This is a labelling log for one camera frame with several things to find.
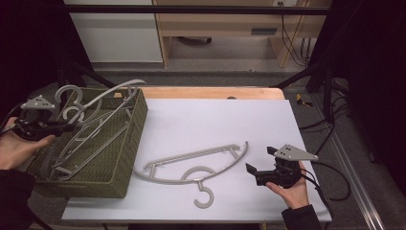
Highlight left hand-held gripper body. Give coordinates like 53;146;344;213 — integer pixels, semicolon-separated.
12;94;56;142

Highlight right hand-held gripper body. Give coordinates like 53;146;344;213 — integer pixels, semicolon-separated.
255;144;320;190

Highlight green woven basket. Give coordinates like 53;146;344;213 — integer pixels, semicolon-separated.
18;86;148;199

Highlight person's right hand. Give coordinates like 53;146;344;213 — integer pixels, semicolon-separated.
265;160;311;211

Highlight person's left hand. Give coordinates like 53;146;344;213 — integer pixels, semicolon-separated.
0;116;56;172

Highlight yellow and black tool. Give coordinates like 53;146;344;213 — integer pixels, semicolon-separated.
295;93;314;108

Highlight white board mat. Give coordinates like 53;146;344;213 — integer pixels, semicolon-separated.
61;98;333;223

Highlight black curtain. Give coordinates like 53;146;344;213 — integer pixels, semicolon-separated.
305;0;406;196
0;0;94;128

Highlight white cabinet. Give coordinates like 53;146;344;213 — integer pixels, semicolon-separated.
62;0;164;63

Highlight wooden desk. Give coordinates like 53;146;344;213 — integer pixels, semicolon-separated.
152;0;333;69

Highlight black metal crossbar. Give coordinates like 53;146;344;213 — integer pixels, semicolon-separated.
63;4;331;16

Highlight black floor cables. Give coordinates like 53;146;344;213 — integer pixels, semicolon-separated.
299;79;352;155

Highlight black metal frame stand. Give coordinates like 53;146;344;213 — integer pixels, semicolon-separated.
56;61;123;97
273;61;335;123

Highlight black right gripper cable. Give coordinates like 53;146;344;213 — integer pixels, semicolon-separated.
300;159;352;230

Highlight aluminium rail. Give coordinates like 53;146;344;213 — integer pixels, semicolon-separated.
309;92;388;230

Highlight black wall cables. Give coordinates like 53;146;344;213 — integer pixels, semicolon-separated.
277;1;313;68

